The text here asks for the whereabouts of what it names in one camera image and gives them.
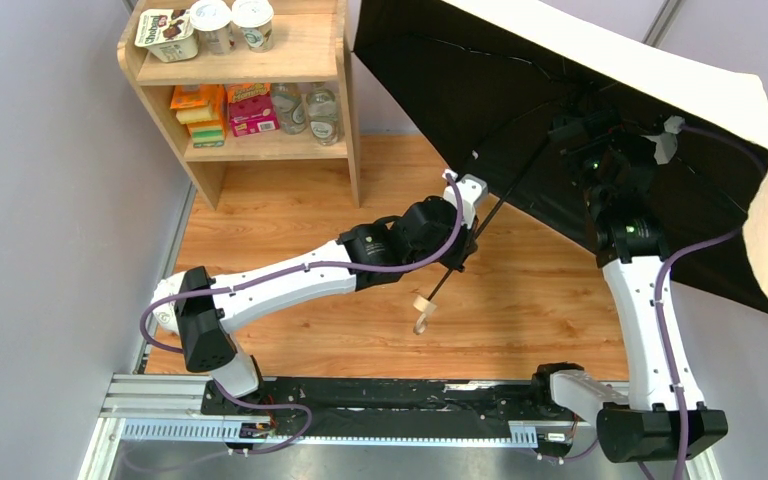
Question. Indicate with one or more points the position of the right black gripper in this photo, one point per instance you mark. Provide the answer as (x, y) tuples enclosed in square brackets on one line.
[(574, 126)]

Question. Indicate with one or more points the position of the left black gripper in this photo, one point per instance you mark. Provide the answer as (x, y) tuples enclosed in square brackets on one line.
[(462, 249)]

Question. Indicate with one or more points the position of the beige folding umbrella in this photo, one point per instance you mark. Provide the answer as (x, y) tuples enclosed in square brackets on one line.
[(483, 80)]

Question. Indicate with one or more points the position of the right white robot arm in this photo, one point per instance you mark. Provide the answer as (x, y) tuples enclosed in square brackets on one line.
[(663, 414)]

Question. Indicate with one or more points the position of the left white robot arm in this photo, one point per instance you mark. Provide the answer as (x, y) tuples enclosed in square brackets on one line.
[(205, 311)]

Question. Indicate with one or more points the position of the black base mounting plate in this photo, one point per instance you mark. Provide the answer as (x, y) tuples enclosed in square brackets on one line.
[(395, 410)]

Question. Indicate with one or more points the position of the right clear glass bottle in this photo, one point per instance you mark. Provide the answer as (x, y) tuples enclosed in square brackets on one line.
[(323, 114)]

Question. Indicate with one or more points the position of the clear glass bottle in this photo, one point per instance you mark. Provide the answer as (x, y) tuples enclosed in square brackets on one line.
[(323, 114), (287, 102)]

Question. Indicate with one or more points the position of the left clear glass bottle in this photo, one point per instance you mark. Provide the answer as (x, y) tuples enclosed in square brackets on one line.
[(287, 102)]

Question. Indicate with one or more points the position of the pink orange snack box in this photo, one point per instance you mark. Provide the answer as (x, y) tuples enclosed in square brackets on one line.
[(250, 110)]

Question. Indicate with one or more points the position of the wooden shelf unit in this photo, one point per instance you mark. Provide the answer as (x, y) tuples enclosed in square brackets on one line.
[(243, 81)]

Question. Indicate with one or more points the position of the orange sponge pack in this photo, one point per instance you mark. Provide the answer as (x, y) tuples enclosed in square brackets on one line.
[(201, 109)]

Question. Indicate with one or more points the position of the white crumpled plastic bag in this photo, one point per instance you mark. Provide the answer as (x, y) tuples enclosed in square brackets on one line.
[(164, 314)]

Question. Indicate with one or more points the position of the right white lidded cup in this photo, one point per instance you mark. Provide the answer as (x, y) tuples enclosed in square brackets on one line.
[(254, 20)]

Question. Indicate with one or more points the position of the white lidded cup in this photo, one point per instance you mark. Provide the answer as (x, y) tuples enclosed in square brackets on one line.
[(254, 20), (212, 20)]

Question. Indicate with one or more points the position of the left white lidded cup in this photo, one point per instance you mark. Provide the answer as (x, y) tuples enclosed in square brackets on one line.
[(212, 20)]

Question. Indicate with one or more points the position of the Chobani yogurt tub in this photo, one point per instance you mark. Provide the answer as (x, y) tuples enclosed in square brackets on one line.
[(168, 34)]

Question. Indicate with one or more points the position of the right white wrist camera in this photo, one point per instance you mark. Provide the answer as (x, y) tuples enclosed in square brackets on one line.
[(665, 140)]

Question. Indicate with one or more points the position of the aluminium frame rail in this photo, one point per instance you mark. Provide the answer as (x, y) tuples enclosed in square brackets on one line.
[(166, 408)]

